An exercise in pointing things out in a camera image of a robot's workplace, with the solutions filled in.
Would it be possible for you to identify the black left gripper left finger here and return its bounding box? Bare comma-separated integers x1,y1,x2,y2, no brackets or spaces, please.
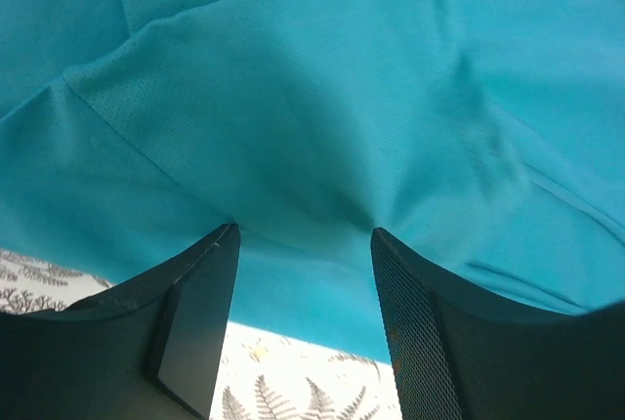
1,225,240,419

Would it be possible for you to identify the teal t-shirt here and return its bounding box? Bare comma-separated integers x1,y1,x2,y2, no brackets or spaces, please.
1,0,624,360

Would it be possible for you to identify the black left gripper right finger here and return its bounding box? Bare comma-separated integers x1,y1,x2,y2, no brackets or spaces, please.
370,228,624,420

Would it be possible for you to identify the floral patterned table mat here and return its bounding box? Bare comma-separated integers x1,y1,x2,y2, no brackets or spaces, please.
1,250,401,420

